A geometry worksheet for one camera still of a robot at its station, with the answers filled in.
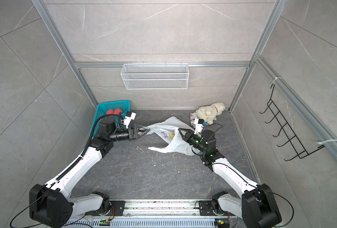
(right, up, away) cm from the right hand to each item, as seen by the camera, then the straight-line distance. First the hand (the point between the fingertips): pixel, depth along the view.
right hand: (178, 129), depth 76 cm
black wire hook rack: (+50, -8, -18) cm, 54 cm away
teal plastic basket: (-61, +15, +37) cm, 73 cm away
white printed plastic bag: (-6, 0, +3) cm, 6 cm away
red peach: (-53, +12, +35) cm, 65 cm away
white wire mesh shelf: (-14, +37, +25) cm, 46 cm away
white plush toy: (+24, +10, +27) cm, 38 cm away
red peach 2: (-47, +13, +35) cm, 60 cm away
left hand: (-16, 0, -6) cm, 17 cm away
